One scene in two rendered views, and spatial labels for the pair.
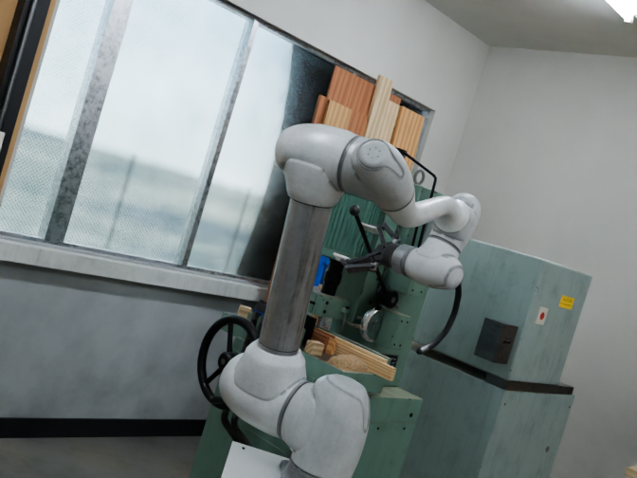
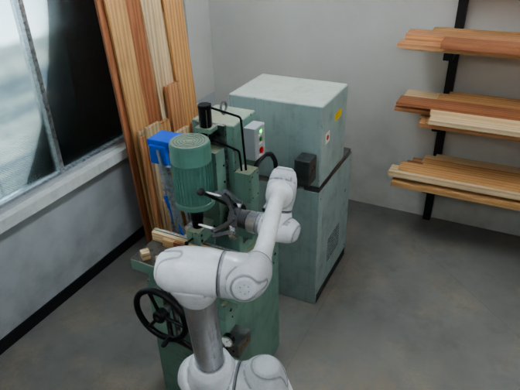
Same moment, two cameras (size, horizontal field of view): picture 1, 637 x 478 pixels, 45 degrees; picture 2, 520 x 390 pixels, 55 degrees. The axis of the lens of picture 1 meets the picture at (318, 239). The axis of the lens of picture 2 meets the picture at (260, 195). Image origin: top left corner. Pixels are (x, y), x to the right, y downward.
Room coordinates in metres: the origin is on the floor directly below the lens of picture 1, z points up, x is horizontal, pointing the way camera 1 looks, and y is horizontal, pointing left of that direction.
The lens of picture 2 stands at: (0.68, 0.17, 2.34)
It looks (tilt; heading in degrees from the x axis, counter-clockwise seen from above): 30 degrees down; 344
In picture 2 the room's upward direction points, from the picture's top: 2 degrees counter-clockwise
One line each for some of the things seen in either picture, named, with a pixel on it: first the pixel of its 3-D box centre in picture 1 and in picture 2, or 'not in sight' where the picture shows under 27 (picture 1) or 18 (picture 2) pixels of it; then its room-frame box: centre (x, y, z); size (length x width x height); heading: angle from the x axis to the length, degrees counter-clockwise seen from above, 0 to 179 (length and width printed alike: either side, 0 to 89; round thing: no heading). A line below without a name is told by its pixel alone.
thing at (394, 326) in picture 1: (391, 328); (247, 224); (2.64, -0.32, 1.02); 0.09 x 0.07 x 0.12; 46
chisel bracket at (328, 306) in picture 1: (327, 307); (201, 232); (2.62, -0.10, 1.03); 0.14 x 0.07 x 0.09; 136
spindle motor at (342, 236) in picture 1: (351, 215); (192, 172); (2.61, -0.08, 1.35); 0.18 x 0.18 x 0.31
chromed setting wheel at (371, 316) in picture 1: (373, 324); (235, 227); (2.62, -0.26, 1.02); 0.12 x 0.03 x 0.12; 136
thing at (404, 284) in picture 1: (412, 272); (247, 183); (2.66, -0.34, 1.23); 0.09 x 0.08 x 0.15; 136
